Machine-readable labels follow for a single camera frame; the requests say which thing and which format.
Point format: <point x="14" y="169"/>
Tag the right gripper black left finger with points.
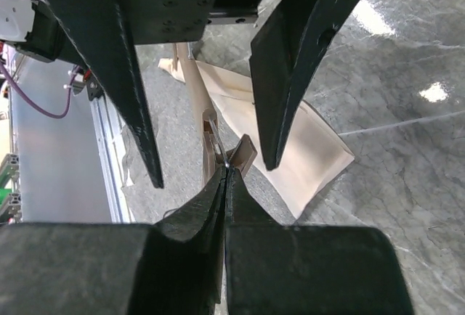
<point x="171" y="267"/>

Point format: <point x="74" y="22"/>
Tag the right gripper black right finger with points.
<point x="318" y="269"/>

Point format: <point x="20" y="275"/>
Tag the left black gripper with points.
<point x="99" y="31"/>

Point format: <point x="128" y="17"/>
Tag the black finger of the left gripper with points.
<point x="285" y="54"/>

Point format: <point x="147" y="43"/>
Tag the beige clip hanger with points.
<point x="205" y="116"/>

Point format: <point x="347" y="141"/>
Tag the grey and cream underwear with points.
<point x="314" y="154"/>

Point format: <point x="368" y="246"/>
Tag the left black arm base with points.
<point x="85" y="81"/>

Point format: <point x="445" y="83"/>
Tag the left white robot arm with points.
<point x="32" y="29"/>

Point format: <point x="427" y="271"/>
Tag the aluminium mounting rail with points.
<point x="108" y="127"/>

